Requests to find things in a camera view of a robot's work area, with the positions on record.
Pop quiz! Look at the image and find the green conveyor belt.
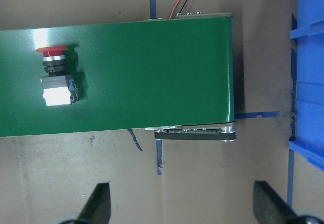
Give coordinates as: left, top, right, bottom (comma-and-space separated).
1, 13, 236, 141

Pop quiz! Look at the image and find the brown paper table cover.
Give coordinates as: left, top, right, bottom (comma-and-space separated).
0, 0, 324, 224

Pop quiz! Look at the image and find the red push button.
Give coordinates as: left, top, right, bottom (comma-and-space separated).
36, 46, 78, 107

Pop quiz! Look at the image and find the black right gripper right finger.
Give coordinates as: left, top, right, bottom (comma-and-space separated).
253, 180, 323, 224

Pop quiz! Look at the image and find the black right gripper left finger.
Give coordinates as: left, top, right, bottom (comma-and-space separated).
61, 182, 111, 224

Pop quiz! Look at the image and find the blue bin right side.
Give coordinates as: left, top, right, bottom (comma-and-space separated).
290, 0, 323, 170

